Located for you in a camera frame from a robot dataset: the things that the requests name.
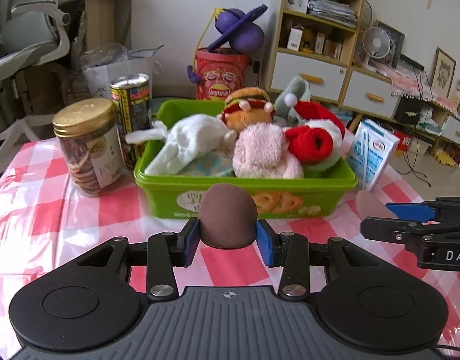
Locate green plastic basket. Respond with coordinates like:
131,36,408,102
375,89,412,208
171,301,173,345
133,98,358,220

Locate wooden framed picture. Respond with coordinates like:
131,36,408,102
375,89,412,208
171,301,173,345
431,48,456,98

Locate red chips bucket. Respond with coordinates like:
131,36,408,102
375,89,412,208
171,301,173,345
193,47,248,102

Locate yellow black tin can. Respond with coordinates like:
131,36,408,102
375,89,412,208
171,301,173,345
110,73,152,170

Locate black framed picture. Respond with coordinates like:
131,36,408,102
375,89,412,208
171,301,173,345
375,21,405,68

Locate pink plush toy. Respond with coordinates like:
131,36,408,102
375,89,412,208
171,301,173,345
232,123,304,179

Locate white glove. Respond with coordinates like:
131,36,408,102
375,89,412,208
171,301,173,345
125,114,237,176

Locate blue white milk carton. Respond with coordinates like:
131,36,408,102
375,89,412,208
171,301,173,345
346,119,399,191

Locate purple jumping ball toy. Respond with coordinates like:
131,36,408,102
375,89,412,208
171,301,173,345
208,4,268,55

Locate brown round sponge pad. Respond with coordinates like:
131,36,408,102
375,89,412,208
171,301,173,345
198,184,257,250

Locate low wooden drawer cabinet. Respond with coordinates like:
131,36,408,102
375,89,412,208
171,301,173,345
341,67,398,119

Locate gold lid cookie jar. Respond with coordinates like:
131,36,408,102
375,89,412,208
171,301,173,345
53,97,124,196

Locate small white desk fan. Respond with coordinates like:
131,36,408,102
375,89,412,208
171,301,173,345
362,27,391,72

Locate wooden desk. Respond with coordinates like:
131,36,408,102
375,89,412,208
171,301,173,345
58,0,131,50

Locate red white santa plush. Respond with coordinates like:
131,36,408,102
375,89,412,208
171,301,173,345
285,100,346,172

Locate tall wooden shelf cabinet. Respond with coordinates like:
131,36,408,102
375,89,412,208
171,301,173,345
262,0,365,104

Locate stack of papers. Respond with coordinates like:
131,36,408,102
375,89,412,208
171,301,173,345
307,0,358,29

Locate light blue patterned cloth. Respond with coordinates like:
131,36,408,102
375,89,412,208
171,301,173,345
179,151,234,177

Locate red white checkered tablecloth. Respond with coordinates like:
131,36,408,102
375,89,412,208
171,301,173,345
0,139,460,359

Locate plush hamburger toy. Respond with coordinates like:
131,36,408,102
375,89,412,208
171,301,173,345
218,87,275,133

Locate white office chair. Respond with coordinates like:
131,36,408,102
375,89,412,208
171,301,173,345
0,0,70,160

